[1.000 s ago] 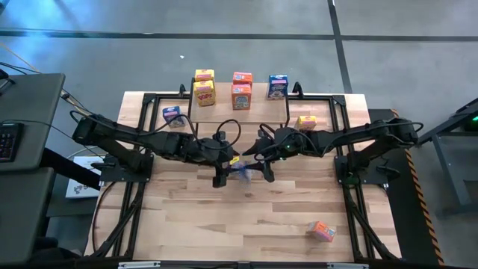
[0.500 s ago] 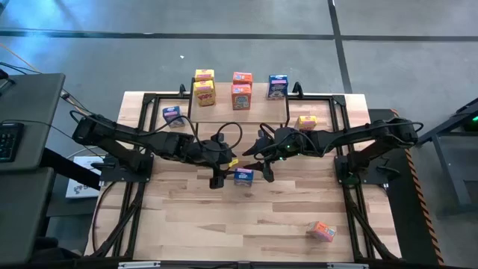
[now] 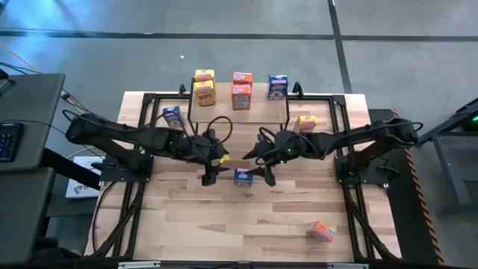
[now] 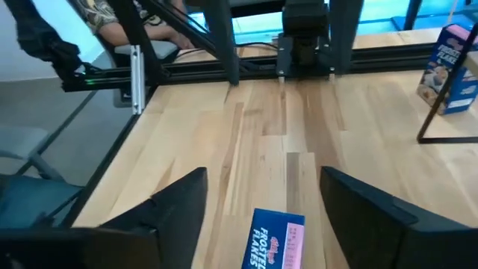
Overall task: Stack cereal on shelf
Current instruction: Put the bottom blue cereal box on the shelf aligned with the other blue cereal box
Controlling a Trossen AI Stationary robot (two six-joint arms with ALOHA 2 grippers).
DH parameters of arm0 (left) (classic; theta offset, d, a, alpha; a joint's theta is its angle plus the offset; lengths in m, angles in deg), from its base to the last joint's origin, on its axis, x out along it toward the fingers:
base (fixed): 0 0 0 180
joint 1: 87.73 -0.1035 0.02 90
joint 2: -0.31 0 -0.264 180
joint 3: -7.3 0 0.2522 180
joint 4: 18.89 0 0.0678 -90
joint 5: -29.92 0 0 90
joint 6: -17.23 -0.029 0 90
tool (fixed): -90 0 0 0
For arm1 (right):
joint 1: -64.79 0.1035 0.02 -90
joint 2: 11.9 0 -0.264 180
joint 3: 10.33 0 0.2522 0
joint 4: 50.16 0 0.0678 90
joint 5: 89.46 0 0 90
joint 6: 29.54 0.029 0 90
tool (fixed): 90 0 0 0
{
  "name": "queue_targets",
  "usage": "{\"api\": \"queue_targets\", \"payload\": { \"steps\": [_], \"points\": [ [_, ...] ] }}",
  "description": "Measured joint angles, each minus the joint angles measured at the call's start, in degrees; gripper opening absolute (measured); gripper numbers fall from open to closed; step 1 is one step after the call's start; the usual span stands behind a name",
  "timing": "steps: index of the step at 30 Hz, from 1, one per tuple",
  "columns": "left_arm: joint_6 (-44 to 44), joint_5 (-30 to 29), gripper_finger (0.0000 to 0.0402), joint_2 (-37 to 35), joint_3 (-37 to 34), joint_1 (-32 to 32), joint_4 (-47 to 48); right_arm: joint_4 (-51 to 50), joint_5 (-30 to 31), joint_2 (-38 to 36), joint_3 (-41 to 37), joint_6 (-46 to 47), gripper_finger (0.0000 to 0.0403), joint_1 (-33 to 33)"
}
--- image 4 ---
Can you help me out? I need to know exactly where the wooden shelf with black legs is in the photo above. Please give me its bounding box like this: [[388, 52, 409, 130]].
[[416, 22, 478, 145]]

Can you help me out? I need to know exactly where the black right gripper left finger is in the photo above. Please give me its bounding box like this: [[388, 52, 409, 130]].
[[99, 167, 208, 269]]

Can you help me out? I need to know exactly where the grey and blue office chair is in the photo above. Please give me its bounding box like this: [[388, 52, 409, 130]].
[[0, 126, 83, 229]]

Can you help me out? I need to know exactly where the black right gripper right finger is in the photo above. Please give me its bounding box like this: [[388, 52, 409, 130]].
[[320, 166, 478, 269]]

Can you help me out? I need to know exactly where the person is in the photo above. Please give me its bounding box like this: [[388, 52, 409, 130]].
[[69, 0, 196, 52]]

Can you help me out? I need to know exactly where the silver metal bracket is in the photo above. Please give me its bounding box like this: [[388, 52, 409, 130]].
[[130, 44, 145, 115]]

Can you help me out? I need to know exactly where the blue Frosted Flakes cereal box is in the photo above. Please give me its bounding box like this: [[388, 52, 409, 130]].
[[415, 23, 478, 116], [240, 208, 306, 269]]

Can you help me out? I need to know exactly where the black aluminium table frame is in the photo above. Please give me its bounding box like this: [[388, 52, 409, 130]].
[[61, 0, 445, 229]]

